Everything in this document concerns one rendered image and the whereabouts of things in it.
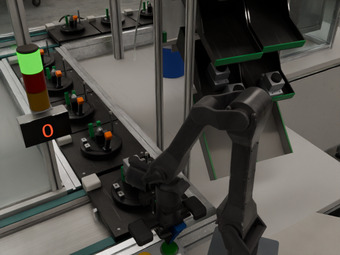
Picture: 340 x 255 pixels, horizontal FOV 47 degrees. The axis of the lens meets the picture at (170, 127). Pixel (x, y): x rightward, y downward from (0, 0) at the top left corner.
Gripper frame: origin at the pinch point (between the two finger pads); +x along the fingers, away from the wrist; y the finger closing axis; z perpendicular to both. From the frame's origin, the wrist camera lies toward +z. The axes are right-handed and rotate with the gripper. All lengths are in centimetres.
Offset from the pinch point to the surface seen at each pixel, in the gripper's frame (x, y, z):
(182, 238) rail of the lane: 8.9, -6.5, 3.1
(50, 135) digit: -16.9, 16.9, 30.4
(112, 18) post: -7, -44, 129
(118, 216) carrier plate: 4.6, 6.5, 15.2
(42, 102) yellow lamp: -26.5, 17.2, 30.6
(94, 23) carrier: 5, -44, 158
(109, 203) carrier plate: 4.6, 6.8, 21.0
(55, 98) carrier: 5, 2, 85
